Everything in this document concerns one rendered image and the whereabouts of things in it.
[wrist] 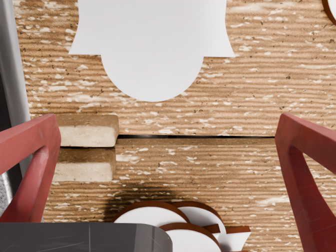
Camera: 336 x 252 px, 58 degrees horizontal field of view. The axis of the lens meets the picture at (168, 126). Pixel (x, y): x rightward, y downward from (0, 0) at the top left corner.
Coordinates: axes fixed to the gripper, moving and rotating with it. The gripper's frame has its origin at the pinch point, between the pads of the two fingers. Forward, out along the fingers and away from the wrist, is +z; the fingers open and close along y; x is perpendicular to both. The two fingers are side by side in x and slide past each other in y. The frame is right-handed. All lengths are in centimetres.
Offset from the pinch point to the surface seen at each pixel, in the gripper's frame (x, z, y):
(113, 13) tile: -1.9, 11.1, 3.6
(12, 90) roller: 4.5, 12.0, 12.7
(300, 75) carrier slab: 2.8, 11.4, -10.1
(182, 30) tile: -0.8, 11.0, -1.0
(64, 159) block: 8.0, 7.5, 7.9
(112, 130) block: 5.3, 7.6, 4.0
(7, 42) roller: 0.7, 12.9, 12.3
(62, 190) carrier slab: 12.4, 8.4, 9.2
